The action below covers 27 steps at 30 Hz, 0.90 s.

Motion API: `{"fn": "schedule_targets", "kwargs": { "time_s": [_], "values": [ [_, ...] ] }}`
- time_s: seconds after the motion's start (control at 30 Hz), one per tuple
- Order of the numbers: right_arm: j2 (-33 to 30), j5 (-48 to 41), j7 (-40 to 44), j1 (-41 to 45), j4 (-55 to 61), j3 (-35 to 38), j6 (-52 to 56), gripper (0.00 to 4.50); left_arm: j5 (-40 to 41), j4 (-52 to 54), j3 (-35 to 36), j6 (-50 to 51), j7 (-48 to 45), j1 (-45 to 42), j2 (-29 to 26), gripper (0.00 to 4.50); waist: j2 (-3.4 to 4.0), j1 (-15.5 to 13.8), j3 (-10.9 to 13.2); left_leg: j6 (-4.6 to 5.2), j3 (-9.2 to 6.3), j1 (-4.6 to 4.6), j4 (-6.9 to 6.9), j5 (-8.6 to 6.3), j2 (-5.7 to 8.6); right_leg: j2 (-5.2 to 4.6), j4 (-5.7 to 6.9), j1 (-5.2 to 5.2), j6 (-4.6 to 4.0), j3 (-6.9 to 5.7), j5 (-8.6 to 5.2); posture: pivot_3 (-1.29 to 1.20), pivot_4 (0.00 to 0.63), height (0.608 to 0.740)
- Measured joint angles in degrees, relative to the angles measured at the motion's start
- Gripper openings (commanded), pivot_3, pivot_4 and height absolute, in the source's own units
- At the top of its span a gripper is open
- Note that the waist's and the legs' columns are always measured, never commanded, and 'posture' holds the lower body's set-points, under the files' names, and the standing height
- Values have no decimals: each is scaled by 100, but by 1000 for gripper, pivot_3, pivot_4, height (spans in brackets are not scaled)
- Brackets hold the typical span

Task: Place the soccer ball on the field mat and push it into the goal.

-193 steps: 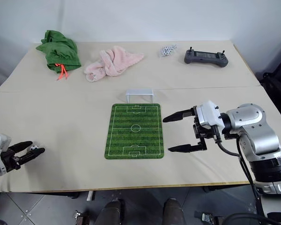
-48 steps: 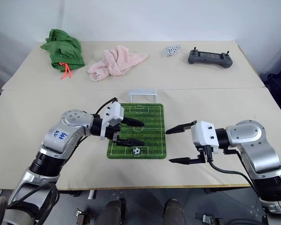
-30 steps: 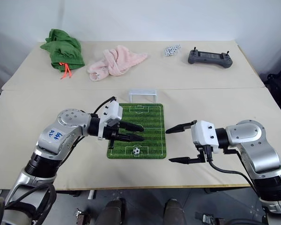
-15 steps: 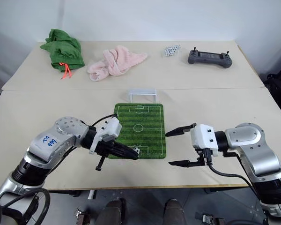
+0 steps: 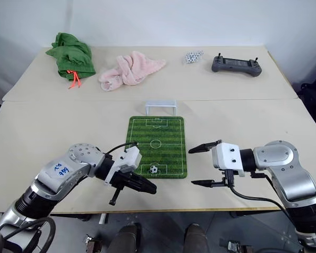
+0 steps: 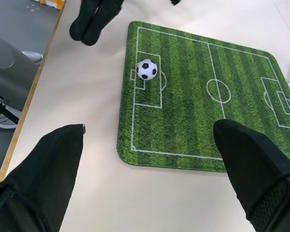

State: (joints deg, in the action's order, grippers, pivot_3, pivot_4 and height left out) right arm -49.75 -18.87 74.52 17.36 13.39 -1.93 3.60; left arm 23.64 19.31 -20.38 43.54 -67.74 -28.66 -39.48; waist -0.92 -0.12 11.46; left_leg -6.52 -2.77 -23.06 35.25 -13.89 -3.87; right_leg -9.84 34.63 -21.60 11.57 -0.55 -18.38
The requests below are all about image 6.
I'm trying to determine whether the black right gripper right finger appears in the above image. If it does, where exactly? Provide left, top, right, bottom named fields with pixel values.
left=213, top=118, right=290, bottom=232

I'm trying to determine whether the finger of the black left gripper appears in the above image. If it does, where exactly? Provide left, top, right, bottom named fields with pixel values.
left=69, top=0, right=100, bottom=42
left=81, top=0, right=124, bottom=46

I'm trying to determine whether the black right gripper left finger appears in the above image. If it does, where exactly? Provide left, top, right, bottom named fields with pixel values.
left=0, top=123, right=86, bottom=232

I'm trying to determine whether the small black-and-white soccer ball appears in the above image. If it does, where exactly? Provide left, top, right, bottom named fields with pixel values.
left=136, top=58, right=159, bottom=80

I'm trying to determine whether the green soccer field mat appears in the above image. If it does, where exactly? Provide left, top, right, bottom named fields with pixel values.
left=116, top=21, right=290, bottom=173

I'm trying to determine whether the yellow and white box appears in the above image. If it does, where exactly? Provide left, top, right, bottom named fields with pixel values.
left=39, top=0, right=67, bottom=11

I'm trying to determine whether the grey shoe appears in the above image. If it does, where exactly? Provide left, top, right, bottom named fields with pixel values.
left=21, top=51, right=44, bottom=66

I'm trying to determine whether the white and grey sneaker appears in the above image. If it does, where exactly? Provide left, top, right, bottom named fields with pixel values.
left=0, top=87, right=18, bottom=130

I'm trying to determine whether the silver robot body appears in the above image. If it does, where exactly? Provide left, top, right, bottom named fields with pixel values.
left=0, top=31, right=41, bottom=115

